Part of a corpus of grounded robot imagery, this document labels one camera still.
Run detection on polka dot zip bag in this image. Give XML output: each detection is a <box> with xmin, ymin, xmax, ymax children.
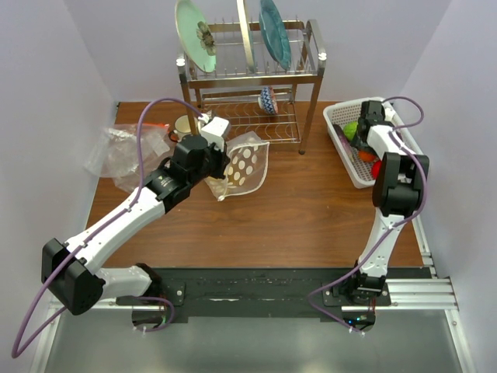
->
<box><xmin>206</xmin><ymin>131</ymin><xmax>269</xmax><ymax>201</ymax></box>

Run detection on orange tangerine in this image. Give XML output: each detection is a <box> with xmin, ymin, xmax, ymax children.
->
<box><xmin>358</xmin><ymin>150</ymin><xmax>377</xmax><ymax>162</ymax></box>

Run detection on red apple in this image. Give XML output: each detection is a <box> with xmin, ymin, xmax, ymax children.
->
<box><xmin>370</xmin><ymin>160</ymin><xmax>382</xmax><ymax>180</ymax></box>

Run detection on yellow round fruit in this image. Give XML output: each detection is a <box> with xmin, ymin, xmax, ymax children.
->
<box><xmin>224</xmin><ymin>166</ymin><xmax>246</xmax><ymax>187</ymax></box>

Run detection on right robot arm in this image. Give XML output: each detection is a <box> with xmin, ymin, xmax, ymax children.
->
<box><xmin>344</xmin><ymin>100</ymin><xmax>429</xmax><ymax>305</ymax></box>

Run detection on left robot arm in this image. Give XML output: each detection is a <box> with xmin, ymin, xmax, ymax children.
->
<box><xmin>41</xmin><ymin>134</ymin><xmax>229</xmax><ymax>315</ymax></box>

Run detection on clear orange-zip plastic bag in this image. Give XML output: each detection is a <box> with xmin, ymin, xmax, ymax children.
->
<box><xmin>84</xmin><ymin>123</ymin><xmax>176</xmax><ymax>193</ymax></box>

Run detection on green bumpy fruit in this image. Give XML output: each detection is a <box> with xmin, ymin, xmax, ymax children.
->
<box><xmin>342</xmin><ymin>121</ymin><xmax>358</xmax><ymax>142</ymax></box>

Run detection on purple eggplant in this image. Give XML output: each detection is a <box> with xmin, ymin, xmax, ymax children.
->
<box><xmin>333</xmin><ymin>124</ymin><xmax>354</xmax><ymax>162</ymax></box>

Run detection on cream enamel mug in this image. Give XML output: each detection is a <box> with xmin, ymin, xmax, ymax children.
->
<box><xmin>168</xmin><ymin>115</ymin><xmax>192</xmax><ymax>143</ymax></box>

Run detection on brown patterned bowl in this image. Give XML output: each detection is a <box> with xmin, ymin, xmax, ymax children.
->
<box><xmin>196</xmin><ymin>110</ymin><xmax>217</xmax><ymax>133</ymax></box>

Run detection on white plastic basket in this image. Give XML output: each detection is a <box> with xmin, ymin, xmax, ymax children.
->
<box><xmin>323</xmin><ymin>97</ymin><xmax>429</xmax><ymax>190</ymax></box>

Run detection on blue patterned bowl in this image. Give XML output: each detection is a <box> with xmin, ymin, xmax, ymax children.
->
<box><xmin>258</xmin><ymin>86</ymin><xmax>278</xmax><ymax>115</ymax></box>

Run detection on steel dish rack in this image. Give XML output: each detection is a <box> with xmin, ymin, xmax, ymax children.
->
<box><xmin>176</xmin><ymin>19</ymin><xmax>327</xmax><ymax>154</ymax></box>

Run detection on teal blue plate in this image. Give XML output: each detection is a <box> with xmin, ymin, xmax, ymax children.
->
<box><xmin>259</xmin><ymin>0</ymin><xmax>291</xmax><ymax>71</ymax></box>

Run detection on mint green flower plate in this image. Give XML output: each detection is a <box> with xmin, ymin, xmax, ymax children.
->
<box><xmin>175</xmin><ymin>1</ymin><xmax>217</xmax><ymax>73</ymax></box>

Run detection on beige edge-on plate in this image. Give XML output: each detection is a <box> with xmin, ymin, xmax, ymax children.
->
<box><xmin>236</xmin><ymin>0</ymin><xmax>256</xmax><ymax>74</ymax></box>

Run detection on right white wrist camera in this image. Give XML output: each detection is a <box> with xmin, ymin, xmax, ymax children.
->
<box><xmin>384</xmin><ymin>107</ymin><xmax>401</xmax><ymax>127</ymax></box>

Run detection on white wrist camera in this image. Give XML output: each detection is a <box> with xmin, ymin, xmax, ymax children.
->
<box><xmin>200</xmin><ymin>117</ymin><xmax>231</xmax><ymax>148</ymax></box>
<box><xmin>384</xmin><ymin>107</ymin><xmax>401</xmax><ymax>127</ymax></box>

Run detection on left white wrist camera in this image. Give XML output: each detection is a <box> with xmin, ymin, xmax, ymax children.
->
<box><xmin>200</xmin><ymin>117</ymin><xmax>231</xmax><ymax>148</ymax></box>

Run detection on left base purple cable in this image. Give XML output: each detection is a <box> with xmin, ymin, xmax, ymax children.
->
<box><xmin>131</xmin><ymin>295</ymin><xmax>176</xmax><ymax>333</ymax></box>

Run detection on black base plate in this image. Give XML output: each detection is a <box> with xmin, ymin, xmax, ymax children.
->
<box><xmin>112</xmin><ymin>266</ymin><xmax>393</xmax><ymax>326</ymax></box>

